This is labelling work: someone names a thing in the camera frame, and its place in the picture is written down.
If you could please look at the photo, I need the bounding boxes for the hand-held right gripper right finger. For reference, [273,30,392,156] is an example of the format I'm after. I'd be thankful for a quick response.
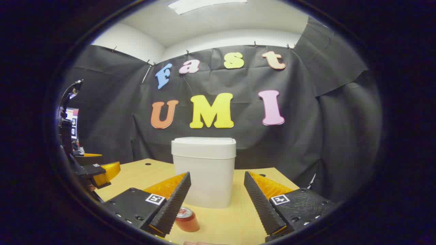
[244,171,338,243]

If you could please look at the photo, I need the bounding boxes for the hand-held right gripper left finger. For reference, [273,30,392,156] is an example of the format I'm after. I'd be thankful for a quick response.
[102,172,192,239]

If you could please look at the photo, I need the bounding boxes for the red pop can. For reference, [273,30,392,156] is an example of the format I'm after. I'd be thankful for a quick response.
[175,207,200,233]

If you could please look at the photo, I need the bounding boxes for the white desktop garbage bin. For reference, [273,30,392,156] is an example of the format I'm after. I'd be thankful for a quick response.
[171,137,236,209]

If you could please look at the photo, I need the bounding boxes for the wooden desktop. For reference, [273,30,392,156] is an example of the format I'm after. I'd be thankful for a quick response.
[94,158,300,245]

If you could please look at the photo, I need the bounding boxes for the computer monitor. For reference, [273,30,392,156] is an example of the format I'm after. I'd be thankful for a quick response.
[65,107,79,140]

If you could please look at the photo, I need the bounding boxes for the black backdrop cloth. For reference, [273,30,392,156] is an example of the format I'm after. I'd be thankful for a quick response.
[58,17,382,205]

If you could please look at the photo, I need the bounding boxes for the ceiling light panel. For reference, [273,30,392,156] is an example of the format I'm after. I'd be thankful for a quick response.
[168,0,247,15]

